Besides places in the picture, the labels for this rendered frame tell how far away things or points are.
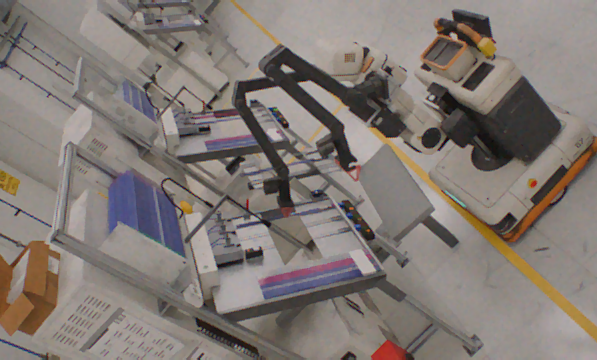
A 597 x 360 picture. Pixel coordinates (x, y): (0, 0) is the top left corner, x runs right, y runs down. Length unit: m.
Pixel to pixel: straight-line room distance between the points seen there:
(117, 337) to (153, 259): 0.32
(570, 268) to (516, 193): 0.42
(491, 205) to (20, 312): 2.08
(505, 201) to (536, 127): 0.37
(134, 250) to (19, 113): 3.40
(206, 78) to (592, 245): 5.22
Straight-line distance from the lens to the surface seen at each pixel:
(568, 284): 2.84
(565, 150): 2.93
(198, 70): 7.03
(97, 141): 3.42
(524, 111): 2.72
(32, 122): 5.43
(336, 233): 2.66
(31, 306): 2.14
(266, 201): 3.73
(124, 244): 2.14
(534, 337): 2.81
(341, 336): 2.57
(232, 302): 2.32
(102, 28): 6.85
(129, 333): 2.25
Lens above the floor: 2.37
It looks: 31 degrees down
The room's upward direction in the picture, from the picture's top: 53 degrees counter-clockwise
